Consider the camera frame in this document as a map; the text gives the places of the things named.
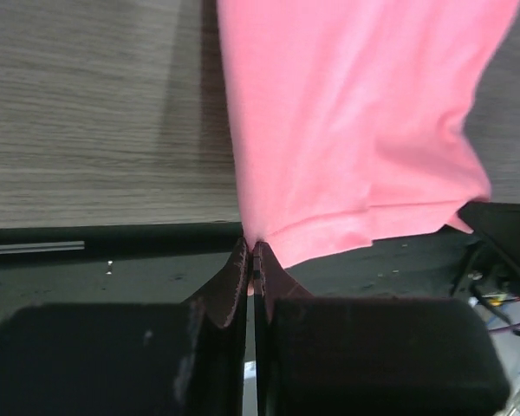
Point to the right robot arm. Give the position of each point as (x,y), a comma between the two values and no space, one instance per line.
(492,261)

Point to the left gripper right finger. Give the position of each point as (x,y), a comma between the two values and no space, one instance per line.
(368,356)

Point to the light pink t shirt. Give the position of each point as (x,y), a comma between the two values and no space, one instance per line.
(347,117)

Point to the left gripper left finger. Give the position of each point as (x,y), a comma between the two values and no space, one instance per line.
(130,358)

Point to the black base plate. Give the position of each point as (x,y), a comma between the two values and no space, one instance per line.
(166,263)

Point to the aluminium front rail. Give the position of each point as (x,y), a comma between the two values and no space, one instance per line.
(18,249)

